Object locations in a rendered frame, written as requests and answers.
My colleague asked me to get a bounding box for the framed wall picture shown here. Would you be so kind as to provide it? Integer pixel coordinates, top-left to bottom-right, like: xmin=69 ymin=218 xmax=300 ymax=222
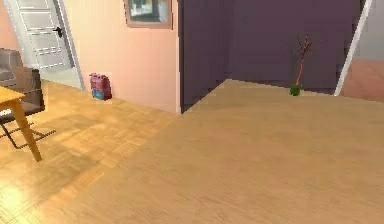
xmin=123 ymin=0 xmax=174 ymax=30

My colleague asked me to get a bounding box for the brown chair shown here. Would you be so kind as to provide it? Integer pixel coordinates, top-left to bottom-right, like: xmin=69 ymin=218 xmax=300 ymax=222
xmin=0 ymin=65 xmax=57 ymax=150

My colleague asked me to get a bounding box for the brown sofa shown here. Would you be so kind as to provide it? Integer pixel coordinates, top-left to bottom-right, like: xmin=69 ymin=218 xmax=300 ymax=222
xmin=0 ymin=47 xmax=24 ymax=83

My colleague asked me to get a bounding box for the pink and blue box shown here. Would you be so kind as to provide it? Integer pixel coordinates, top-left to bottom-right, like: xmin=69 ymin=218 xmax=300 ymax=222
xmin=88 ymin=72 xmax=113 ymax=102

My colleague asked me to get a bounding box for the white panelled room door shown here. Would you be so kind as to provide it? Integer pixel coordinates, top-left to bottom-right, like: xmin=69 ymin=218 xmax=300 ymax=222
xmin=3 ymin=0 xmax=75 ymax=72

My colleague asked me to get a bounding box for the bare twig plant green pot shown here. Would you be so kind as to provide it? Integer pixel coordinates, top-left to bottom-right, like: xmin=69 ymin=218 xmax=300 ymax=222
xmin=288 ymin=33 xmax=314 ymax=97

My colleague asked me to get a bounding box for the wooden table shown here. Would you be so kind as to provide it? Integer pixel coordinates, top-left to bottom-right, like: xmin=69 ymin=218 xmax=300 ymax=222
xmin=0 ymin=85 xmax=44 ymax=163

